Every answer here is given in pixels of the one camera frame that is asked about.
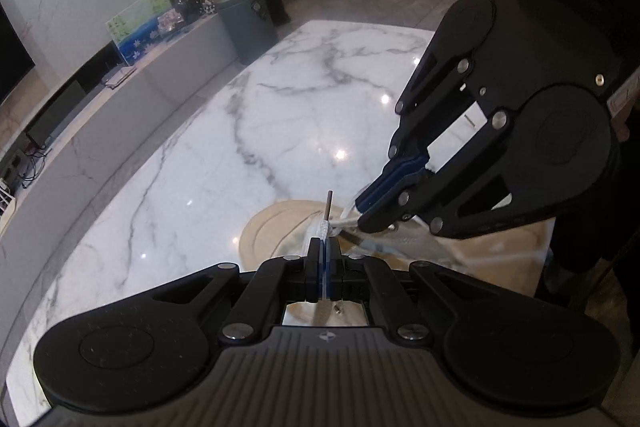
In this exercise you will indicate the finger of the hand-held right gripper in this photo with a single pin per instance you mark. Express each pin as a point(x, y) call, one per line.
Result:
point(395, 182)
point(390, 217)

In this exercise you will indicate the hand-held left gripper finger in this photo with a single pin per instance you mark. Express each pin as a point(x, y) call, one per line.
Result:
point(330, 267)
point(320, 267)

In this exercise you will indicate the white shoelace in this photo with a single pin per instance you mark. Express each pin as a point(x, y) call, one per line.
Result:
point(327, 227)

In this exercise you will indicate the beige canvas shoe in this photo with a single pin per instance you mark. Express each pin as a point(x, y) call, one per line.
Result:
point(270, 232)

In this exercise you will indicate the grey trash bin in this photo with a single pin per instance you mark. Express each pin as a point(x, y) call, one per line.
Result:
point(247, 27)

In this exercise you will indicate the grey stone television console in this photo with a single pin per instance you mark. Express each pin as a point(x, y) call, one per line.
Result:
point(125, 107)

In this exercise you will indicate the black and white toy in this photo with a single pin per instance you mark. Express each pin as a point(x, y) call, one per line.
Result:
point(207, 3)

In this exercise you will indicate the small framed photo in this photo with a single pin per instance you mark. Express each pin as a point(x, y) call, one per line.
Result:
point(170, 23)

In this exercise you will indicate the grey notebook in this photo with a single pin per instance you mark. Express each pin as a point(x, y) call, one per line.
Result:
point(119, 77)

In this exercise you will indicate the green and blue painted board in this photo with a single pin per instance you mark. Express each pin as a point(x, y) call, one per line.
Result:
point(137, 24)

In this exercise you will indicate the black soundbar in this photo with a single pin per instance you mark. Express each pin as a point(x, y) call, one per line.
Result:
point(55, 112)

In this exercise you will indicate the white router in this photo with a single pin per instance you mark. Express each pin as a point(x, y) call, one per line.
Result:
point(5, 199)

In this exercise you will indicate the black television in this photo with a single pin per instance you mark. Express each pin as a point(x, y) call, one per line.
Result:
point(12, 57)

